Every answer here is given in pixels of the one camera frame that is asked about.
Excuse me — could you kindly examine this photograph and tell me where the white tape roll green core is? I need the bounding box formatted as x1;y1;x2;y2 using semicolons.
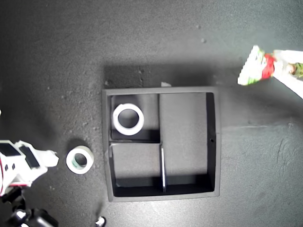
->
65;145;95;175

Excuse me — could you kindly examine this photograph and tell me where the printed snack bar wrapper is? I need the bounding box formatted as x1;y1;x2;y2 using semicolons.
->
237;45;303;87

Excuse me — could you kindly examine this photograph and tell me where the wide white tape roll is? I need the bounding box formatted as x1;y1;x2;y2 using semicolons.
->
112;103;145;136

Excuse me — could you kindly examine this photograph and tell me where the black compartment tray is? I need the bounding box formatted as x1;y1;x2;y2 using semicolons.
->
102;86;222;202

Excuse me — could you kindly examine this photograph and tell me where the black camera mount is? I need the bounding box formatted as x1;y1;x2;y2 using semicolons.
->
0;186;29;220

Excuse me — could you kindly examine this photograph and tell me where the black camera box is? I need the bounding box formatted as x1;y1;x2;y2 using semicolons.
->
14;208;59;227

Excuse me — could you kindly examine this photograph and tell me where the small white cable connector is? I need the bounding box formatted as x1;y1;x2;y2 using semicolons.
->
94;216;107;227

